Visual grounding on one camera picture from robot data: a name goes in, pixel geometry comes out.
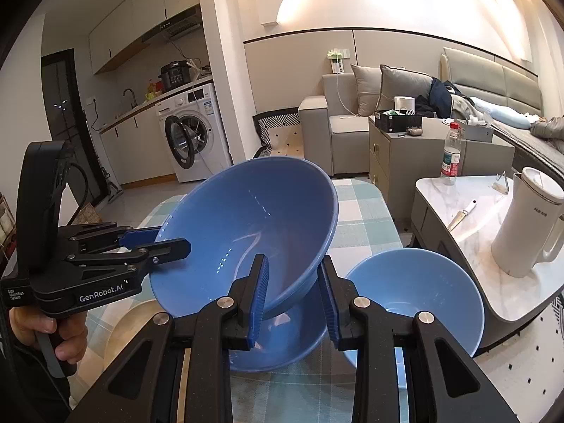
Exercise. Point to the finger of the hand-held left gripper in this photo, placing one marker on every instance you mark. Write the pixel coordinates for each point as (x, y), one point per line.
(136, 238)
(172, 246)

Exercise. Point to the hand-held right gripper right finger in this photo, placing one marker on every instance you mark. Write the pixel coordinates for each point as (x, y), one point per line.
(330, 304)

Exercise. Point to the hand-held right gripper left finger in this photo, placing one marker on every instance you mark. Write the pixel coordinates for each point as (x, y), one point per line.
(260, 299)

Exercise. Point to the dark blue bowl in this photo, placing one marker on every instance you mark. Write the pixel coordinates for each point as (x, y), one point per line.
(246, 211)
(291, 339)

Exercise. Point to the light blue bowl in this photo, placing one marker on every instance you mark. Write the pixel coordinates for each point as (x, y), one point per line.
(409, 282)

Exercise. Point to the cream plate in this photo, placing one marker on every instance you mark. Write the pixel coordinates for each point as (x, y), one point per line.
(127, 330)

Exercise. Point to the person's left forearm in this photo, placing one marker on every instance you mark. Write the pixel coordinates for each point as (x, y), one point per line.
(26, 387)

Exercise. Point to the person's left hand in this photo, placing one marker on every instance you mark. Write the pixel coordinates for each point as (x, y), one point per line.
(26, 321)

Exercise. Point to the brown patterned board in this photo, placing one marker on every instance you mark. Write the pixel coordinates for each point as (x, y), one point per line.
(88, 216)

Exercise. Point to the upright vacuum cleaner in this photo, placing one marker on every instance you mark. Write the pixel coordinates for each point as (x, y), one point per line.
(113, 189)

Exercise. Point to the lower kitchen cabinets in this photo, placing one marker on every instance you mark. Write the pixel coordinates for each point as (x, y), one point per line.
(132, 150)

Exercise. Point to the checked tablecloth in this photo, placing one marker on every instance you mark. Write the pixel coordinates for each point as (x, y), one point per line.
(361, 211)

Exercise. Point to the dark glass door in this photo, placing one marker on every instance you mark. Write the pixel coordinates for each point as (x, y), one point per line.
(61, 97)

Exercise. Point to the kitchen faucet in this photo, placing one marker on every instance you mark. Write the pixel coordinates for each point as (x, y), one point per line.
(133, 99)

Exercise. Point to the white washing machine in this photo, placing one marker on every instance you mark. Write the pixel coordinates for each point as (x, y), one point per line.
(211, 110)

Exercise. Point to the yellow bottle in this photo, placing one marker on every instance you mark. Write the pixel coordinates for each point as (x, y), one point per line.
(150, 95)

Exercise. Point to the beige side cabinet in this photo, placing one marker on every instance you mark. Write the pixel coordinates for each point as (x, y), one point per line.
(396, 163)

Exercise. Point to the kitchen knife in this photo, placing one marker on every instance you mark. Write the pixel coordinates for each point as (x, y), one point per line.
(460, 218)

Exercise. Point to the marble side table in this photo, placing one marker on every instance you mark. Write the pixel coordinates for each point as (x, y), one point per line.
(476, 246)

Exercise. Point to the grey sofa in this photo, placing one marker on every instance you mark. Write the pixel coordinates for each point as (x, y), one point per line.
(315, 141)

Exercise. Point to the black pressure cooker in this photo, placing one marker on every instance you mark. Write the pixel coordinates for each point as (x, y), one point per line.
(174, 77)

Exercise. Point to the plastic water bottle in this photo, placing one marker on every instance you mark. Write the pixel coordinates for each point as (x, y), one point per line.
(451, 163)

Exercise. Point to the small brown case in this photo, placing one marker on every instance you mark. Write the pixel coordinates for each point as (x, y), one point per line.
(414, 131)

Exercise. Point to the black box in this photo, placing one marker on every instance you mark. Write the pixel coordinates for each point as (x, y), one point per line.
(396, 122)

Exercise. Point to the white upper kitchen cabinets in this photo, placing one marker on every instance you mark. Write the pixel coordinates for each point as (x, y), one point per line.
(132, 22)

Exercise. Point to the white electric kettle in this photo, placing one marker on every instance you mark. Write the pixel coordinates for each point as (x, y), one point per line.
(520, 238)

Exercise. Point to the clear acrylic stand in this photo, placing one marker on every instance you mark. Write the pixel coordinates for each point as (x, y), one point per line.
(502, 185)

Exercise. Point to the light grey cushion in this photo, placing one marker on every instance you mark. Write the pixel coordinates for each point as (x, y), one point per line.
(368, 92)

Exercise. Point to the range hood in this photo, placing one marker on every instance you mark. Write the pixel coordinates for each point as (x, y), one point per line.
(180, 26)

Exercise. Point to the grey open box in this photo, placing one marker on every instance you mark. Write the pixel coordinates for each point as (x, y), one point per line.
(473, 134)

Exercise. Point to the dark grey cushion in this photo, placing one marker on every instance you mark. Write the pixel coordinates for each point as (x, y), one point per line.
(401, 88)

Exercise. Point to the dark blue jacket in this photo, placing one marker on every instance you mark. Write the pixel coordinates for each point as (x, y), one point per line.
(436, 97)

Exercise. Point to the grey bed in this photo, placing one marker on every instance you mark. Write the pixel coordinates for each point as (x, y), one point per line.
(524, 145)

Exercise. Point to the light blue pillow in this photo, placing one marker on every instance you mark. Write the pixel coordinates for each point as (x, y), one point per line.
(502, 112)

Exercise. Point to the padded bed headboard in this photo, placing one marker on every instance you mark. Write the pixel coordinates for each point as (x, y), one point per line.
(484, 75)

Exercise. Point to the grey jacket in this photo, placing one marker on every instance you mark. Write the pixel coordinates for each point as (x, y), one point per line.
(548, 132)

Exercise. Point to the wall socket with green charger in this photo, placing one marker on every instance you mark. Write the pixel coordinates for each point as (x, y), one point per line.
(337, 64)

